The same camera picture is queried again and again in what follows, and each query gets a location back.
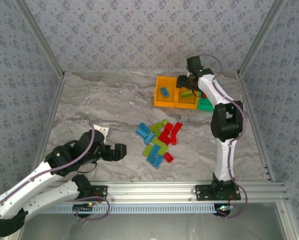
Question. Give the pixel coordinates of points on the blue lego brick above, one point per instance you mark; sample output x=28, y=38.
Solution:
x=142, y=129
x=157, y=161
x=149, y=138
x=164, y=92
x=154, y=152

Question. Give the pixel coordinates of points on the red lego brick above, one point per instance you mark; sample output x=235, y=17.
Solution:
x=177, y=126
x=175, y=139
x=203, y=95
x=168, y=157
x=167, y=128
x=165, y=138

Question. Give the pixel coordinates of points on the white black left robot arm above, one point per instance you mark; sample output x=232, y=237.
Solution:
x=44, y=195

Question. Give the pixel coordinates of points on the orange plastic bin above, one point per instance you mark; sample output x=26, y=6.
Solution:
x=158, y=100
x=187, y=103

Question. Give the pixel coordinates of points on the green plastic bin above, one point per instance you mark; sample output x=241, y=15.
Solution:
x=204, y=105

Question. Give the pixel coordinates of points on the small black controller board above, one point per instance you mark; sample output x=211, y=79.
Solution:
x=84, y=208
x=224, y=209

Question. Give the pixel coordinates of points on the grey metal lower panel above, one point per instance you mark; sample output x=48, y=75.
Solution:
x=152, y=227

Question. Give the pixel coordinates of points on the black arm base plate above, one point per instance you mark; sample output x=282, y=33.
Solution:
x=100, y=191
x=202, y=192

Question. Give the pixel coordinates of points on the aluminium mounting rail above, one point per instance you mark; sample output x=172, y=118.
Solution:
x=152, y=191

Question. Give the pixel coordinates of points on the aluminium table side rail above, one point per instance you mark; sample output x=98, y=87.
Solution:
x=50, y=117
x=255, y=125

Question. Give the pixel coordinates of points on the aluminium frame post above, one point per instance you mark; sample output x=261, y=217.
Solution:
x=260, y=37
x=41, y=37

